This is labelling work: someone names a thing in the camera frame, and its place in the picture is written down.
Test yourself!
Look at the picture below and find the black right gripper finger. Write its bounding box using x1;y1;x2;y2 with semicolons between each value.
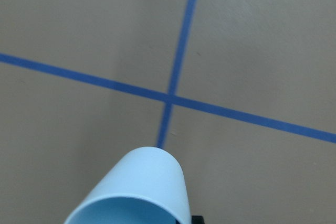
192;215;204;224

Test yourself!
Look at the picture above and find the light blue cup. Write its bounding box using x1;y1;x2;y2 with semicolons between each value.
65;147;192;223

